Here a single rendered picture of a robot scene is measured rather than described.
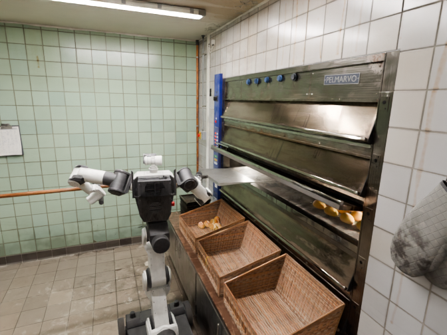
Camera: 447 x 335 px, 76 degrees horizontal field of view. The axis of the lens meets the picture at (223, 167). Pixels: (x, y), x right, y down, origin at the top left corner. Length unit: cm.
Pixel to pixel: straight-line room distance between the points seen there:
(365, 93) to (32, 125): 324
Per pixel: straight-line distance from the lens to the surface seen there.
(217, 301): 210
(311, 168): 179
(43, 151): 376
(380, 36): 153
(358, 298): 175
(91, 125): 367
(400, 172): 141
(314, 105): 183
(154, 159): 195
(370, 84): 154
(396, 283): 155
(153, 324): 236
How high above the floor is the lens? 188
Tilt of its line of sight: 13 degrees down
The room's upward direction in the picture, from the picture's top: 1 degrees clockwise
